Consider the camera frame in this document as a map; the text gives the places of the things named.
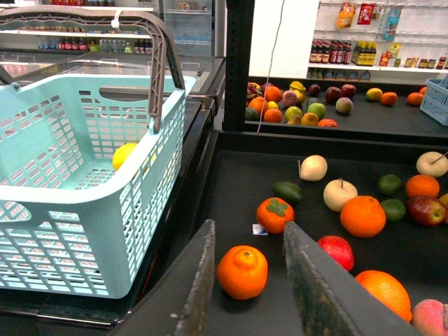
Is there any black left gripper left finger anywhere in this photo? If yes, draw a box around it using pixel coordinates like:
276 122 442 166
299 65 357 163
109 219 216 335

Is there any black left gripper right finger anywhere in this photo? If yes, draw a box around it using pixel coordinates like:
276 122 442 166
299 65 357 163
283 222 420 335

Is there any light blue shopping basket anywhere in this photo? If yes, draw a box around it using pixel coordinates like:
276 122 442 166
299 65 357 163
1 74 195 299

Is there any yellow lemon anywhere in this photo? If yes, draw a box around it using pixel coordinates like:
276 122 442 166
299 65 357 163
112 143 137 171
366 87 383 102

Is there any grey-brown basket handle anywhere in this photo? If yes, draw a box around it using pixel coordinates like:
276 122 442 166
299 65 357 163
1 5 185 133

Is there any red apple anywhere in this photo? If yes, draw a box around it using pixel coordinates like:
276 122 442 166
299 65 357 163
317 235 355 272

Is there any orange at tray front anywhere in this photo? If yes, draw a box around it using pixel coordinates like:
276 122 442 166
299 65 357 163
355 270 412 323

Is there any bumpy orange mandarin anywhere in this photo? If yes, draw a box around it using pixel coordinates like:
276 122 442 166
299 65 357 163
216 245 268 300

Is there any large orange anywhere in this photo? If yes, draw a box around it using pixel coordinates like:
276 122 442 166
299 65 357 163
339 195 386 238

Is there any peach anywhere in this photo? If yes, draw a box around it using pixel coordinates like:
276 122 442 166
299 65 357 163
412 299 447 336

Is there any white price tag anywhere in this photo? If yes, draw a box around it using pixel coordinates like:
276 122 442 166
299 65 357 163
252 223 269 236

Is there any orange persimmon with green leaf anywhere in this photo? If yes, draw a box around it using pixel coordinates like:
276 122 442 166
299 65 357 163
256 197 295 235

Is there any black fruit tray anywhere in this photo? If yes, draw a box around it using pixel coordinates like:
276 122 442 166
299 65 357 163
115 130 448 336

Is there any cream pear middle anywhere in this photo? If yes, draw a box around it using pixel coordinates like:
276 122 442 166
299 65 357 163
323 178 358 213

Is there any green lime lower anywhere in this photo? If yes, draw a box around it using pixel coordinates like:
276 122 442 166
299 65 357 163
380 199 406 223

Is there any green lime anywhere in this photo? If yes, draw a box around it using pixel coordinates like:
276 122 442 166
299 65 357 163
377 174 402 196
380 199 406 223

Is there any dark green avocado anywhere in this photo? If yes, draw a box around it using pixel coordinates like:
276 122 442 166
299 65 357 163
272 181 304 206

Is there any green lime upper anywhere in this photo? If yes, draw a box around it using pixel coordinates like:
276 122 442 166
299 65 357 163
377 174 402 196

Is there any red-yellow apple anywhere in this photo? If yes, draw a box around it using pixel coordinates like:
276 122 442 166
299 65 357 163
406 195 447 228

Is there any small orange at right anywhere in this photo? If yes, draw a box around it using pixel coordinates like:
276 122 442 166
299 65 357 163
405 174 440 197

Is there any cream pear right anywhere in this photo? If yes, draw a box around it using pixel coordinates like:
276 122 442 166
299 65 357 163
416 151 448 178

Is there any far green apple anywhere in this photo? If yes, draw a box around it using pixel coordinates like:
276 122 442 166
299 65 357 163
307 102 326 120

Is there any small blue basket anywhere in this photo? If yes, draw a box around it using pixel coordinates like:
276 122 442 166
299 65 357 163
420 76 448 126

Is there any white zip tie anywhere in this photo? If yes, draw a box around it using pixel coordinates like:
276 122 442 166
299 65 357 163
111 9 122 31

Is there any black shelf frame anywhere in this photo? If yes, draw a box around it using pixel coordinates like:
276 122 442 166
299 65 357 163
223 1 447 147

